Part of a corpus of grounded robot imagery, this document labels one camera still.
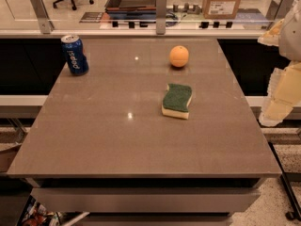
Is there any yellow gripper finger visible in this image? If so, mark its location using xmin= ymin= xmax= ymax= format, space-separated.
xmin=258 ymin=19 xmax=284 ymax=47
xmin=259 ymin=61 xmax=301 ymax=127

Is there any orange fruit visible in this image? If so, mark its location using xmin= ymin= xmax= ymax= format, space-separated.
xmin=169 ymin=45 xmax=189 ymax=68

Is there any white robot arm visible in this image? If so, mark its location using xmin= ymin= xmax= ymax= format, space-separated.
xmin=258 ymin=1 xmax=301 ymax=127

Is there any blue pepsi can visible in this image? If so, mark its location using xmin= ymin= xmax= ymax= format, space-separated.
xmin=61 ymin=35 xmax=89 ymax=75

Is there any cardboard box with label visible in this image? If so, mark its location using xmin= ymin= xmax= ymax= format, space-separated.
xmin=202 ymin=0 xmax=241 ymax=19

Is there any green yellow sponge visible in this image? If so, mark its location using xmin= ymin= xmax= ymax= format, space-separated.
xmin=162 ymin=83 xmax=192 ymax=120

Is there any grey drawer front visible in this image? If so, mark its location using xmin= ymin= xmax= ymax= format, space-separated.
xmin=32 ymin=187 xmax=260 ymax=213

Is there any box of colourful snacks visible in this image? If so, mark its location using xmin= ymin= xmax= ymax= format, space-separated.
xmin=17 ymin=196 xmax=61 ymax=226

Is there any right metal glass bracket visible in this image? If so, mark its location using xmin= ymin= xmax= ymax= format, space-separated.
xmin=265 ymin=0 xmax=295 ymax=29

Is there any metal glass bracket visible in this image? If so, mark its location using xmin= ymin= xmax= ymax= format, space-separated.
xmin=30 ymin=0 xmax=54 ymax=34
xmin=156 ymin=0 xmax=166 ymax=35
xmin=265 ymin=0 xmax=295 ymax=29

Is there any middle metal glass bracket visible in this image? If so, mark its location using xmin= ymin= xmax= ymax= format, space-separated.
xmin=156 ymin=0 xmax=166 ymax=35

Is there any left metal glass bracket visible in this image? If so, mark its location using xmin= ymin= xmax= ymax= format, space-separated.
xmin=30 ymin=0 xmax=54 ymax=34

